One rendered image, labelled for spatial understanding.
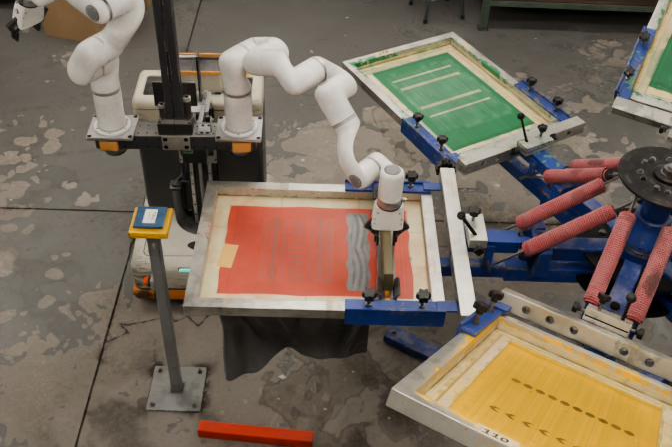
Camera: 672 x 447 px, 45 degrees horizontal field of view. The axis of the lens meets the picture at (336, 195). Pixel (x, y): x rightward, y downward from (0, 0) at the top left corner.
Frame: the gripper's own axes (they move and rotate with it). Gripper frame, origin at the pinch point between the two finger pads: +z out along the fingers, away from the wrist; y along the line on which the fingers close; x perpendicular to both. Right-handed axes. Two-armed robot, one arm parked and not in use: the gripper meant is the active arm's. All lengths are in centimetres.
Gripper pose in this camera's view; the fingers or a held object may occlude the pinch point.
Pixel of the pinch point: (385, 238)
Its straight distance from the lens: 264.9
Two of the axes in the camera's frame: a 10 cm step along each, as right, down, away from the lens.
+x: -0.1, 6.5, -7.6
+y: -10.0, -0.3, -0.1
